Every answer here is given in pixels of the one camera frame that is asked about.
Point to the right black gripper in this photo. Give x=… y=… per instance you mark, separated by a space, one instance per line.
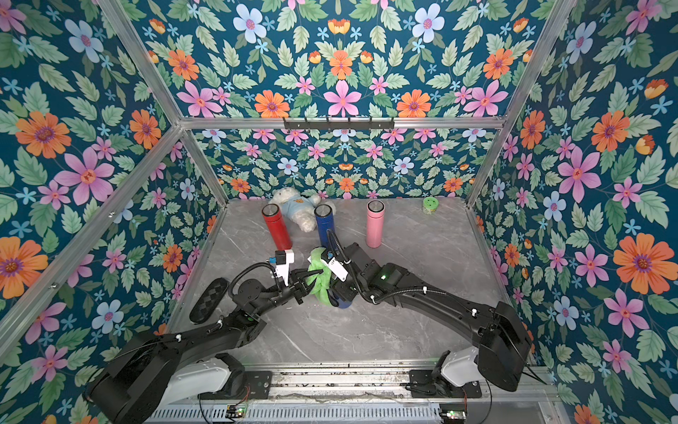
x=335 y=281

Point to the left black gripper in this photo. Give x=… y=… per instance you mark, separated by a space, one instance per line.
x=300 y=290

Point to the green microfiber cloth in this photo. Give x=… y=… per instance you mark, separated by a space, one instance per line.
x=322 y=282

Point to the dark blue thermos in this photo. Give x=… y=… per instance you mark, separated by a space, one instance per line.
x=324 y=215

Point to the red thermos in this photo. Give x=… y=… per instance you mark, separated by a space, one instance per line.
x=274 y=220

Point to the pink thermos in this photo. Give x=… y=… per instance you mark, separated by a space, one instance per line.
x=375 y=223

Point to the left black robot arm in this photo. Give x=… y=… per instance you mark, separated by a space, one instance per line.
x=152 y=371

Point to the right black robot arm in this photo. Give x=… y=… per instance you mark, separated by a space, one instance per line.
x=495 y=332

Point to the white teddy bear plush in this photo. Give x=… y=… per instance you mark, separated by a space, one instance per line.
x=298 y=208

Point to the black checkered oval pad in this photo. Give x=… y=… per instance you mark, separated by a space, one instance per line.
x=209 y=300

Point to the small green toy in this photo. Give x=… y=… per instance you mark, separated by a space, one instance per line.
x=430 y=205

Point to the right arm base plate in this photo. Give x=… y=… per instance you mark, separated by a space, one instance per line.
x=424 y=385

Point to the black wall hook rail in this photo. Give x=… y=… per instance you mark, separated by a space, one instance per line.
x=331 y=124

